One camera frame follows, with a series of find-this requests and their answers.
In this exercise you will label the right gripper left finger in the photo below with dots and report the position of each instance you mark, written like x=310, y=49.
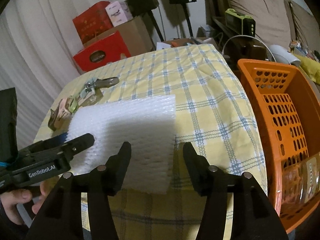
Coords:
x=108, y=178

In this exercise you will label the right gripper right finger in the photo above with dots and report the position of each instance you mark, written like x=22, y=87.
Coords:
x=206, y=179

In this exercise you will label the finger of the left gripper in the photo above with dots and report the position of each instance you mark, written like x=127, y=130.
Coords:
x=77, y=145
x=58, y=140

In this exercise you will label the clear jar gold lid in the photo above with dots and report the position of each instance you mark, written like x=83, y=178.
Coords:
x=300, y=181

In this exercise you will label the person left hand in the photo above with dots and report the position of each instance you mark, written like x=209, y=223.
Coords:
x=9, y=200

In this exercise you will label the small snack packet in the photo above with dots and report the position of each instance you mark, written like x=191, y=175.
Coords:
x=60, y=114

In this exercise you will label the yellow plaid tablecloth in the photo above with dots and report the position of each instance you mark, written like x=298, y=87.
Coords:
x=163, y=99

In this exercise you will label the metal clip tool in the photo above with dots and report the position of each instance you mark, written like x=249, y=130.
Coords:
x=101, y=83

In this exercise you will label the red gift box front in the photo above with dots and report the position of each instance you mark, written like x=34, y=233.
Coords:
x=109, y=49

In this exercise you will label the red gift box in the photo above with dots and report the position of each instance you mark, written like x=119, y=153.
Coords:
x=93, y=22
x=109, y=49

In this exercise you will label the orange plastic basket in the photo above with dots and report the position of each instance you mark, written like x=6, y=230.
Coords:
x=286, y=108

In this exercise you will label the red gift box top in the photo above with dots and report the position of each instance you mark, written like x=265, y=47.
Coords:
x=93, y=22

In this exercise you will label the brown cardboard box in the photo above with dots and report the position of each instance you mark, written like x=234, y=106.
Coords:
x=134, y=34

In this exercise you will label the pink white small box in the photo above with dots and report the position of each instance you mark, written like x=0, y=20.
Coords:
x=118, y=13

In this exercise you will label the white dome device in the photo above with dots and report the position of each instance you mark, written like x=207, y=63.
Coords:
x=282, y=55

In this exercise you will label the yellow cloth bag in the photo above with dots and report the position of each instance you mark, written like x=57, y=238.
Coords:
x=310, y=67

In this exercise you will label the green black power station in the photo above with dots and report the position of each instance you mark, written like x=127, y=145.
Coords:
x=240, y=23

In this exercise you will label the left black speaker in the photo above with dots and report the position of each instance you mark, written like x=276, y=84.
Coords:
x=141, y=7

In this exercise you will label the brown sofa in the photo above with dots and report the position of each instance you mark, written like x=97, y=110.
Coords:
x=220, y=6

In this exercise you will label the brown cushion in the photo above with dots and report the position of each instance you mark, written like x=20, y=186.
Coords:
x=306, y=26
x=271, y=21

